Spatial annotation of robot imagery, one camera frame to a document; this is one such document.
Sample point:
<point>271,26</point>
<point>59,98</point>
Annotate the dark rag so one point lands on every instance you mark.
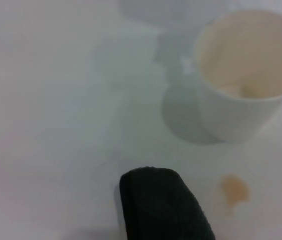
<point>160,205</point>

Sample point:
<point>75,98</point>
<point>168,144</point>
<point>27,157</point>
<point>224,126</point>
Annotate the white paper cup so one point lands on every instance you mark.
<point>233,110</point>

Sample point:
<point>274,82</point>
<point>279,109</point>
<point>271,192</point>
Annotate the orange liquid stain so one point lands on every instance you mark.
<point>234,188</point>

